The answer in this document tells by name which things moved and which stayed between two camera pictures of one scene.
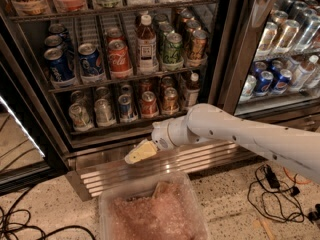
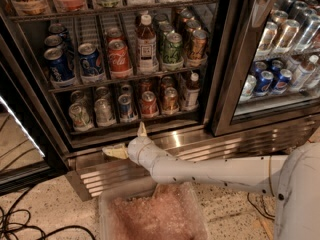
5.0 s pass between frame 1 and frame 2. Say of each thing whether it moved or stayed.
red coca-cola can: stayed
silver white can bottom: stayed
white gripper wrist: moved
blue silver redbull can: stayed
